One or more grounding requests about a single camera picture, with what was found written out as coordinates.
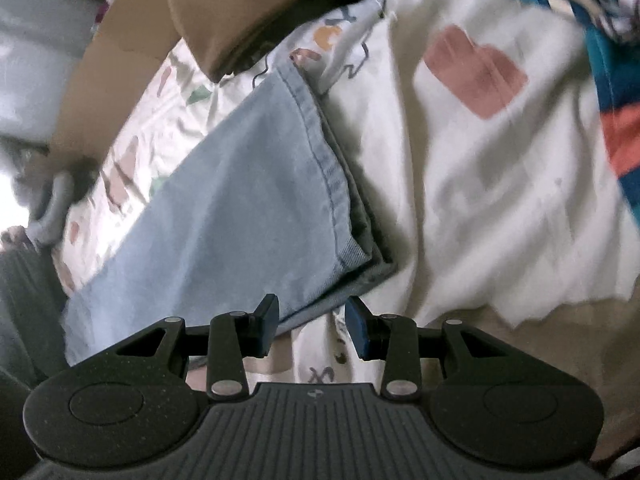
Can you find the flat cardboard sheet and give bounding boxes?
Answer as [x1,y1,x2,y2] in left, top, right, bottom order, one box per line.
[20,0,201,181]

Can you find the dark green quilt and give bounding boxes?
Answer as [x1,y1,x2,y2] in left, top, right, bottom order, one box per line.
[0,245,68,461]

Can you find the blue denim pants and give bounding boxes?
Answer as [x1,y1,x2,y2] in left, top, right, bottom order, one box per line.
[62,62,398,368]

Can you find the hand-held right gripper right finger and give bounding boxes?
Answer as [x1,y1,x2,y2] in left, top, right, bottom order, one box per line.
[345,296,551,402]

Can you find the bear print bed sheet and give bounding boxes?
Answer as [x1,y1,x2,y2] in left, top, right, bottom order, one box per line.
[50,0,640,386]

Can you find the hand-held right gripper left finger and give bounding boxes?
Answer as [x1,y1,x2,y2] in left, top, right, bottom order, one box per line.
[75,294,280,401]

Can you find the grey neck pillow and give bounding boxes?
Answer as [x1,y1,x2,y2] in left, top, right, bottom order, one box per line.
[15,170,76,246]

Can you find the teal patterned cloth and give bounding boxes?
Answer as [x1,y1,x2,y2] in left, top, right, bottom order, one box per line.
[465,0,640,226]

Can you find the brown folded cloth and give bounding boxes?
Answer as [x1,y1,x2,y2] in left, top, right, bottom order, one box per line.
[169,0,373,83]

